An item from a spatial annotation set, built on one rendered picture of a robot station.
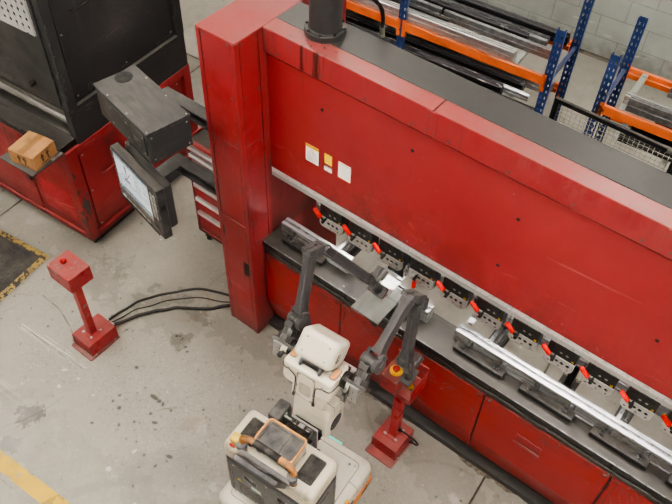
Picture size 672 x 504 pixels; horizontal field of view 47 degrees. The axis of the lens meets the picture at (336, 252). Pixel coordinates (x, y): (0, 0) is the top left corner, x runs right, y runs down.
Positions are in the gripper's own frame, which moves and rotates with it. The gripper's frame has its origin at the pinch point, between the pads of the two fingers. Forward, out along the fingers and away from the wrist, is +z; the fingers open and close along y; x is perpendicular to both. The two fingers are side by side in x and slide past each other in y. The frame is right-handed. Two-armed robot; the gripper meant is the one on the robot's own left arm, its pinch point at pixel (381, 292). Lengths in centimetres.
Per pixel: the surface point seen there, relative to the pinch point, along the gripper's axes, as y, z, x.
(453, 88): -10, -103, -81
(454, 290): -38.4, -20.2, -19.0
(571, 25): 85, 268, -342
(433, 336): -34.2, 14.0, 3.2
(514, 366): -80, 8, -6
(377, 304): -2.7, -1.9, 6.5
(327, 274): 37.4, 12.3, 6.4
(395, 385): -33, 9, 37
